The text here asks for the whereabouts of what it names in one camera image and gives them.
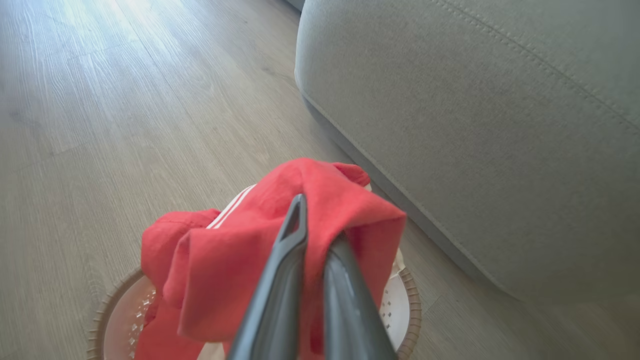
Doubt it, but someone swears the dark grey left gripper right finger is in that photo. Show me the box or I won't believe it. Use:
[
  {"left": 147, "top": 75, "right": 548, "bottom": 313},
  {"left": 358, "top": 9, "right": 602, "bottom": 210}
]
[{"left": 323, "top": 234, "right": 399, "bottom": 360}]

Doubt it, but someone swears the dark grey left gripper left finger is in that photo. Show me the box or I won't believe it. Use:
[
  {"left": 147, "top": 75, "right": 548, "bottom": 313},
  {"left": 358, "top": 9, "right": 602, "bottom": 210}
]
[{"left": 227, "top": 193, "right": 308, "bottom": 360}]

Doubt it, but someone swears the red garment with white stripes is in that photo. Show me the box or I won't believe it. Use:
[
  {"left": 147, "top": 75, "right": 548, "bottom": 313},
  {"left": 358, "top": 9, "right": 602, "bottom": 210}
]
[{"left": 134, "top": 158, "right": 407, "bottom": 360}]

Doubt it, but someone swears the round white basket brown rim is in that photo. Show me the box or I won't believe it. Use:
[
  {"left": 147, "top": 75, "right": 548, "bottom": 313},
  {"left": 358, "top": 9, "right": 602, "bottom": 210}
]
[{"left": 87, "top": 255, "right": 422, "bottom": 360}]

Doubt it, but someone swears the grey fabric sofa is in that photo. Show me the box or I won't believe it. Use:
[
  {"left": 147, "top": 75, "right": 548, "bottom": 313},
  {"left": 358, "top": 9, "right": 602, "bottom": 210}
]
[{"left": 287, "top": 0, "right": 640, "bottom": 304}]

